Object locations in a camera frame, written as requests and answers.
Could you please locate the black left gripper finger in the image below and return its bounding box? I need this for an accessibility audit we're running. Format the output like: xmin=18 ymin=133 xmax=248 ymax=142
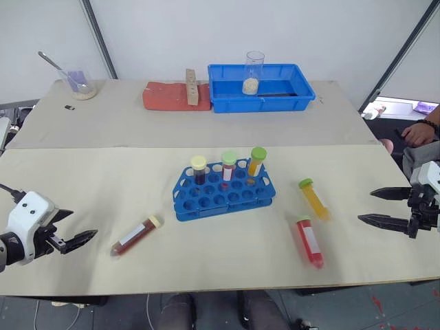
xmin=51 ymin=208 xmax=75 ymax=227
xmin=60 ymin=229 xmax=99 ymax=256

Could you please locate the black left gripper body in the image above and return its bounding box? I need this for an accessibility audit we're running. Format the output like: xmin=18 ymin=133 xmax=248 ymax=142
xmin=33 ymin=222 xmax=67 ymax=257

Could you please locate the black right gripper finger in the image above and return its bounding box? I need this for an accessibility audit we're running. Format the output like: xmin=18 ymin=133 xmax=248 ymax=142
xmin=357 ymin=213 xmax=411 ymax=237
xmin=369 ymin=186 xmax=413 ymax=202

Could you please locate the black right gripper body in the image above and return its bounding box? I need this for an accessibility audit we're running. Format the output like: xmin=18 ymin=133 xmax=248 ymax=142
xmin=406 ymin=184 xmax=440 ymax=240

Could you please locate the cream-capped dark red tube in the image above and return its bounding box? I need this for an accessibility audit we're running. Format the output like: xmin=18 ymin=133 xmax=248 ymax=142
xmin=109 ymin=214 xmax=166 ymax=259

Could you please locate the green-capped orange liquid tube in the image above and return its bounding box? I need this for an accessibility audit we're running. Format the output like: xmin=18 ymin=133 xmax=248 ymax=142
xmin=247 ymin=146 xmax=268 ymax=177
xmin=297 ymin=177 xmax=332 ymax=221

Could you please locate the green-capped red labelled tube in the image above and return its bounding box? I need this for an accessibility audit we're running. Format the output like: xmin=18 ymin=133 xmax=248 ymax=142
xmin=296 ymin=214 xmax=326 ymax=270
xmin=221 ymin=151 xmax=239 ymax=182

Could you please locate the yellow-capped dark liquid tube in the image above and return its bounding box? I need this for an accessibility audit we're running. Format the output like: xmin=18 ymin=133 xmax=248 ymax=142
xmin=190 ymin=155 xmax=208 ymax=187

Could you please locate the blue test tube rack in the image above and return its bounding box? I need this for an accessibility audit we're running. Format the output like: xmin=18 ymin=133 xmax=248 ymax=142
xmin=173 ymin=157 xmax=277 ymax=222

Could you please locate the person's bare hand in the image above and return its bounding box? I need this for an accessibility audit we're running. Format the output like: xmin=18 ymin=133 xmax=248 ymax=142
xmin=401 ymin=122 xmax=438 ymax=148

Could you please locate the grey trouser leg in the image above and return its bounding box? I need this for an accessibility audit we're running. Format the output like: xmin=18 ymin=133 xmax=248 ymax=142
xmin=401 ymin=140 xmax=440 ymax=180

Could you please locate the purple crumpled item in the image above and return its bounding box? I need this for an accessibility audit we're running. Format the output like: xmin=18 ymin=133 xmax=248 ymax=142
xmin=414 ymin=101 xmax=439 ymax=115

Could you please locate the glass beaker with purple label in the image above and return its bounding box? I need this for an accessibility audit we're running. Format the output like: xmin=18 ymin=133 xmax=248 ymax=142
xmin=57 ymin=67 xmax=97 ymax=101

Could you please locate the grey metal pole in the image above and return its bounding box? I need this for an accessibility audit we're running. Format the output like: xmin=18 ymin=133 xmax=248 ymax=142
xmin=82 ymin=0 xmax=118 ymax=80
xmin=357 ymin=0 xmax=440 ymax=113

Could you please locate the dark rounded shape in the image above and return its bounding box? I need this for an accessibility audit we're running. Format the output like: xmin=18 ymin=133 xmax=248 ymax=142
xmin=236 ymin=289 xmax=292 ymax=330

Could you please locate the metal spoon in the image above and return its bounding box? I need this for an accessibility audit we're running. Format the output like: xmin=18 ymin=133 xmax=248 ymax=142
xmin=37 ymin=51 xmax=89 ymax=91

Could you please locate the red folded cloth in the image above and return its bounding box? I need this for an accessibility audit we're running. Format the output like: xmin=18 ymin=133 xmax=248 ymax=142
xmin=142 ymin=80 xmax=212 ymax=112

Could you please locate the blue plastic bin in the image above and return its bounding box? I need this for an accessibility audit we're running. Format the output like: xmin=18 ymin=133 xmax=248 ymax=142
xmin=207 ymin=63 xmax=317 ymax=114

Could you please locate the wooden block with holes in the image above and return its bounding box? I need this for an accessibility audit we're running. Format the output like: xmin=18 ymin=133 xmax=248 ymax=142
xmin=185 ymin=68 xmax=201 ymax=107

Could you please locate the clear beaker with grains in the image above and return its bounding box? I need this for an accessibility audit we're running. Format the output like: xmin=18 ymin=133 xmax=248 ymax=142
xmin=242 ymin=50 xmax=266 ymax=96

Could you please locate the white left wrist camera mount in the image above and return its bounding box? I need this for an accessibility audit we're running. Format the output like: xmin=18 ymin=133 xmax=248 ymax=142
xmin=5 ymin=190 xmax=56 ymax=266

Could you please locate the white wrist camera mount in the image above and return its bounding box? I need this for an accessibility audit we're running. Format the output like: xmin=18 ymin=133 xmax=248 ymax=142
xmin=5 ymin=190 xmax=56 ymax=266
xmin=410 ymin=161 xmax=440 ymax=204

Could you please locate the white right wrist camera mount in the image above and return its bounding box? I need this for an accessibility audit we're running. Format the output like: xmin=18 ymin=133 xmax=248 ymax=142
xmin=410 ymin=161 xmax=440 ymax=204

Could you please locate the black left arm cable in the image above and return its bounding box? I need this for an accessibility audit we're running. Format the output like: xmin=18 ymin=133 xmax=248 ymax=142
xmin=0 ymin=182 xmax=25 ymax=204

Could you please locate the thin white floor cable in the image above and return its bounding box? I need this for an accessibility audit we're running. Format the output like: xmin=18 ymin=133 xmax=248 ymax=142
xmin=33 ymin=298 xmax=87 ymax=330

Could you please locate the black bead bracelet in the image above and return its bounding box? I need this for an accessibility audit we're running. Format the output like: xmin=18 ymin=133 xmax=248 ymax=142
xmin=416 ymin=118 xmax=440 ymax=139

